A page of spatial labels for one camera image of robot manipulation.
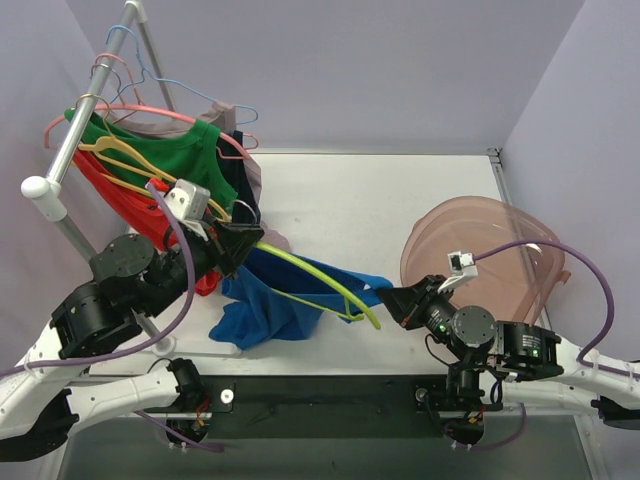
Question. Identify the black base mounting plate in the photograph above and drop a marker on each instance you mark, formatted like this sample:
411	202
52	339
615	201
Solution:
331	407

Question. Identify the yellow plastic hanger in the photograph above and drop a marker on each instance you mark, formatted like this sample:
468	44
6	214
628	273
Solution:
114	151

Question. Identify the pink wire hanger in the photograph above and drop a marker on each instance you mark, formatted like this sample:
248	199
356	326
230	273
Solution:
100	61

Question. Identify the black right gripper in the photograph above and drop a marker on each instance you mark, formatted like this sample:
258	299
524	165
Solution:
420	300

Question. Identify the silver clothes rack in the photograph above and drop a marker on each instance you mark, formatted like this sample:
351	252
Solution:
44	192

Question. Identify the dark grey-blue tank top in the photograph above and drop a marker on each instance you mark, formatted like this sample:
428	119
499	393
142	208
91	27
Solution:
245	177

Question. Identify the pink plastic hanger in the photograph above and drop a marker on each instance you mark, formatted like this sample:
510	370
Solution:
150	112

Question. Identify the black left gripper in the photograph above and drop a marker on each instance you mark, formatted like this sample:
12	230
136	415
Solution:
226	248

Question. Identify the red tank top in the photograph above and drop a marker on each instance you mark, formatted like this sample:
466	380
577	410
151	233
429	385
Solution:
124	191

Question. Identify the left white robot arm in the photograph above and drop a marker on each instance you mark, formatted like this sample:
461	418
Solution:
40	406

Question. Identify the green tank top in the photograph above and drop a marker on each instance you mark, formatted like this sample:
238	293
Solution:
191	156

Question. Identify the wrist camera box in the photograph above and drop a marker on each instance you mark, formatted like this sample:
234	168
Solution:
463	269
183	205

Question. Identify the light blue wire hanger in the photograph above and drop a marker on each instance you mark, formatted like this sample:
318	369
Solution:
146	72

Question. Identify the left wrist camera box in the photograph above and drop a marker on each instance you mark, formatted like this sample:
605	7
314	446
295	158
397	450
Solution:
183	205

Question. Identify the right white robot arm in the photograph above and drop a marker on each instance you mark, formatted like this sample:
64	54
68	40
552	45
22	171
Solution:
491	353

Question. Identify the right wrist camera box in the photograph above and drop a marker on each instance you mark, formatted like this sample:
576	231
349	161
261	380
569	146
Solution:
463	269

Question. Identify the blue tank top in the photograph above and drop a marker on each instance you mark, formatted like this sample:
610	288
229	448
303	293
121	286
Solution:
272	298

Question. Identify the lime green hanger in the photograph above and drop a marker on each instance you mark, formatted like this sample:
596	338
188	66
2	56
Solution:
355	287

